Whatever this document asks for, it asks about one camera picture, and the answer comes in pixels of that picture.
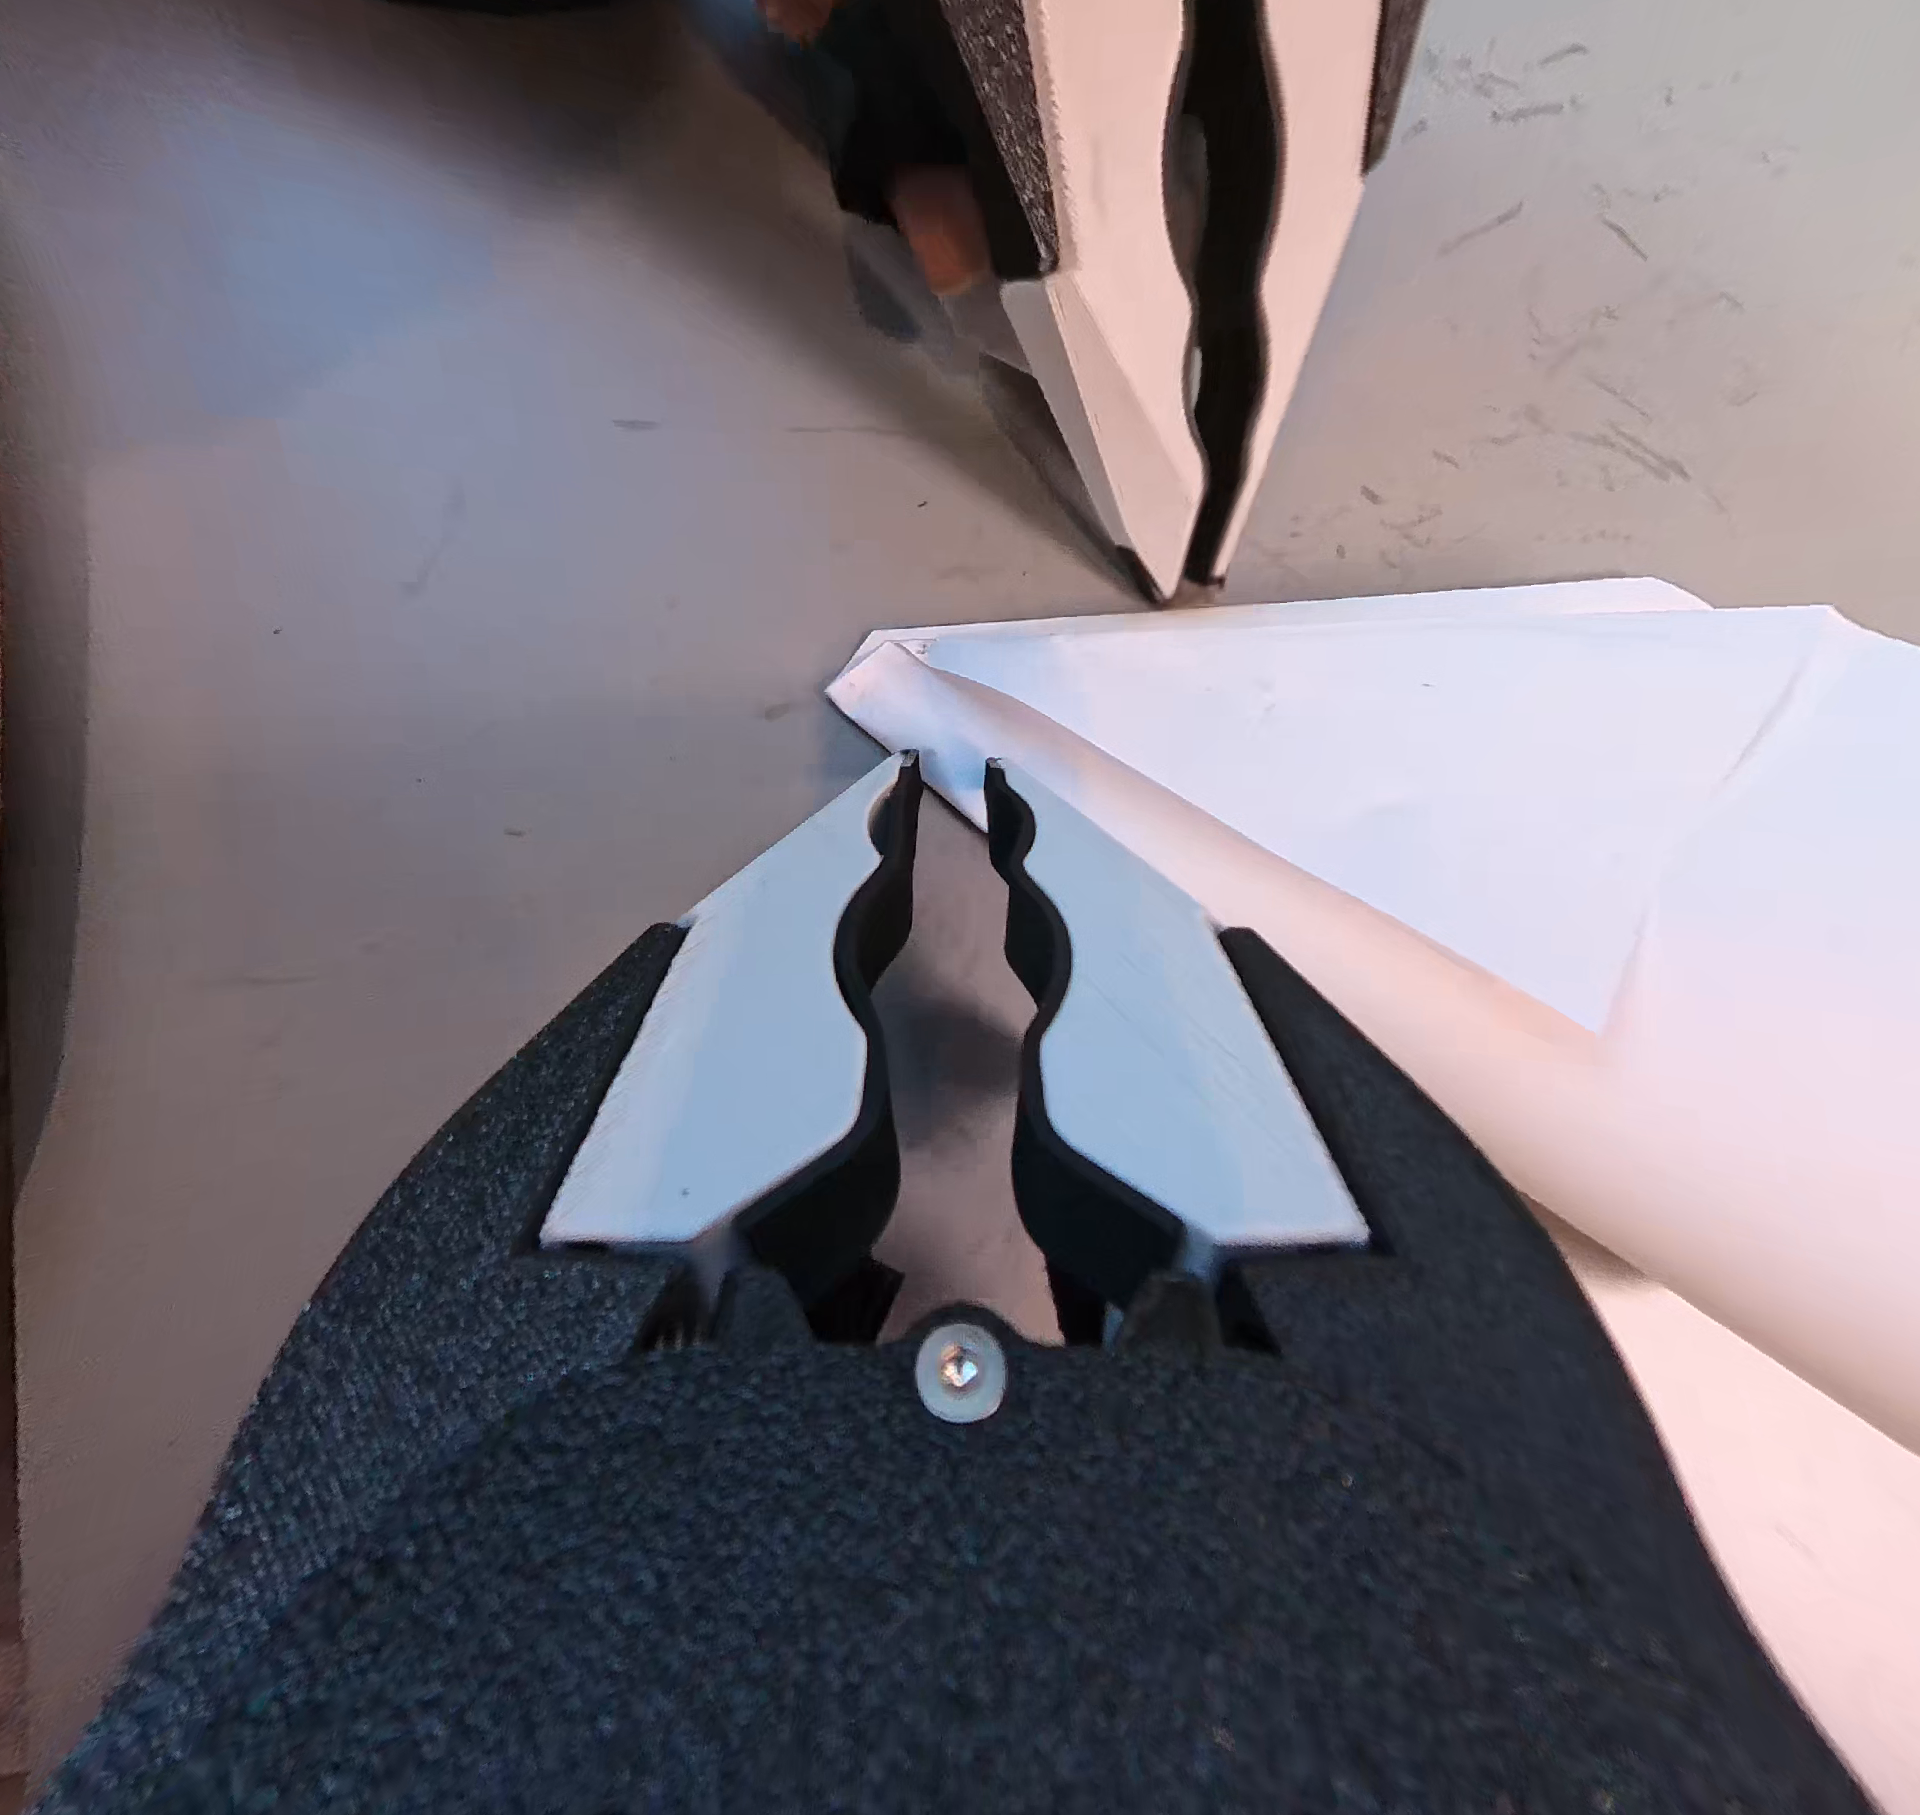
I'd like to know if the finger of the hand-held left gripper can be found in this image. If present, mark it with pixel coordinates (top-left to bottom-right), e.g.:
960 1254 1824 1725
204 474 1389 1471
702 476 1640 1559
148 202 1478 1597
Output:
1196 0 1400 594
994 0 1212 602

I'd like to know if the white paper sheet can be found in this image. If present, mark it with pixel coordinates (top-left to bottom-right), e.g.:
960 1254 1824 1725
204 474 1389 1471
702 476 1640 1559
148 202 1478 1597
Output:
825 578 1920 1449

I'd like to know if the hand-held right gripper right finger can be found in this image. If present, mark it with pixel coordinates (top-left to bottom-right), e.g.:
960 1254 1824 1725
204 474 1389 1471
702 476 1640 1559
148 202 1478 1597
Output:
983 758 1372 1350

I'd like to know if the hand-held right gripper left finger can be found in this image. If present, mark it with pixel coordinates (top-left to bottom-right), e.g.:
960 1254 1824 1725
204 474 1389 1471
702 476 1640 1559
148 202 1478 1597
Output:
540 750 924 1344

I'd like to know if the grey desk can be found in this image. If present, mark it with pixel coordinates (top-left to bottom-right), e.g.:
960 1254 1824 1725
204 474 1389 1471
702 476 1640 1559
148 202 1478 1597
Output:
0 0 1920 1815

